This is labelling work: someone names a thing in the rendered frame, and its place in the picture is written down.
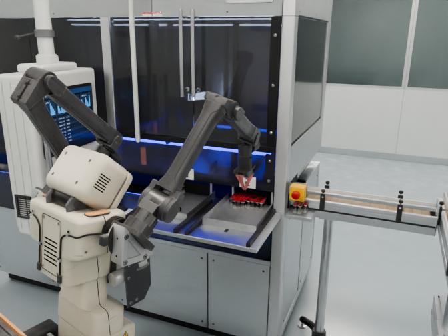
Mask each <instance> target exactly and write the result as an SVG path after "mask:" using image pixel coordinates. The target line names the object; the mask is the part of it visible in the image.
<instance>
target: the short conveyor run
mask: <svg viewBox="0 0 448 336"><path fill-rule="evenodd" d="M325 183H326V184H327V185H325V188H319V187H310V186H307V197H306V198H305V200H304V202H308V209H310V210H315V211H316V214H315V217H318V218H323V219H331V220H336V221H344V222H348V223H356V224H361V225H368V226H374V227H381V228H386V229H394V230H398V231H406V232H411V233H419V234H424V235H431V236H435V234H436V230H437V222H438V217H437V210H436V209H437V208H435V203H428V202H423V201H414V200H408V199H403V195H402V194H403V190H400V191H399V193H400V195H398V198H393V197H384V196H378V195H369V194H364V193H354V192H349V191H340V190H334V189H329V188H330V185H328V184H330V181H326V182H325Z"/></svg>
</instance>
